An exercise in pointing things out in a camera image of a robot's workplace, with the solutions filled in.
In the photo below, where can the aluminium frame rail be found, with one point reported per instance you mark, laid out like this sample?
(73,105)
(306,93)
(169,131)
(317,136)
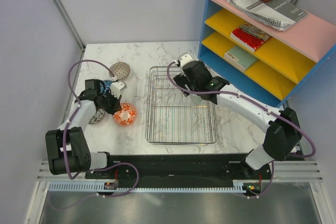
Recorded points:
(285,172)

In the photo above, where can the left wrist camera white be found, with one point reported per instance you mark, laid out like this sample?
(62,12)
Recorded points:
(117,88)

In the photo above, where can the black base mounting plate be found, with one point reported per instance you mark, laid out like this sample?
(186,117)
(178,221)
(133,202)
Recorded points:
(185,170)

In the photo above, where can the spiral bound notebook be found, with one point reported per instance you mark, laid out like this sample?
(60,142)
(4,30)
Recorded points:
(265,13)

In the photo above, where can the orange patterned glass bowl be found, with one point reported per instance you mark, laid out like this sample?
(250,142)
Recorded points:
(126,116)

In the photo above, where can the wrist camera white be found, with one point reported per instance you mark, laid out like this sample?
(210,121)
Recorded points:
(117,88)
(182,60)

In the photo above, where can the blue patterned bowl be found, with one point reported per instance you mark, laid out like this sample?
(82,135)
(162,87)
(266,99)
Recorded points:
(105,86)

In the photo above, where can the brown patterned bowl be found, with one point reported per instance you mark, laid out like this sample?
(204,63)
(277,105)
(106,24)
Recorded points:
(120,70)

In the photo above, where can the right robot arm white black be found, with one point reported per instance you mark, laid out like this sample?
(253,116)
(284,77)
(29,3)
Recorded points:
(281,127)

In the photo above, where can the red patterned book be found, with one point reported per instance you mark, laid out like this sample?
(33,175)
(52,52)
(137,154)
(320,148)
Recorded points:
(249,36)

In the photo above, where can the light green book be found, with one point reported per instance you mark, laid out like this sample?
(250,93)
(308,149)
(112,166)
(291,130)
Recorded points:
(240,58)

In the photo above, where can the colourful wooden shelf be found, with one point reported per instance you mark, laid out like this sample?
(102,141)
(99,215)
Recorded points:
(266,50)

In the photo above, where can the green glass bowl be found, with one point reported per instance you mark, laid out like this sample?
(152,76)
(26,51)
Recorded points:
(195,99)

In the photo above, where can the grey patterned bowl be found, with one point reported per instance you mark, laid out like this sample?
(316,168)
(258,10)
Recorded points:
(99,115)

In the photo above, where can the grey setup guide booklet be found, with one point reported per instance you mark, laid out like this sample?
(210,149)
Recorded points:
(296,13)

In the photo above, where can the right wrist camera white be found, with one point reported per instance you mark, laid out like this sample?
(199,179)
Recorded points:
(182,60)

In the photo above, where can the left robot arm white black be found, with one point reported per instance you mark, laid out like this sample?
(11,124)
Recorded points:
(67,148)

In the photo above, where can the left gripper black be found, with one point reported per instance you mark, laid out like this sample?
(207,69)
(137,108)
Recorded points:
(116,106)

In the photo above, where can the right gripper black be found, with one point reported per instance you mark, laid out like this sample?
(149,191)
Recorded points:
(181,80)

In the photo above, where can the metal wire dish rack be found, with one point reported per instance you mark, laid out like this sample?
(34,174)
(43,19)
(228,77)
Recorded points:
(172,119)

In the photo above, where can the light blue cable duct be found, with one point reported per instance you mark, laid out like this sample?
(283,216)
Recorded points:
(104,187)

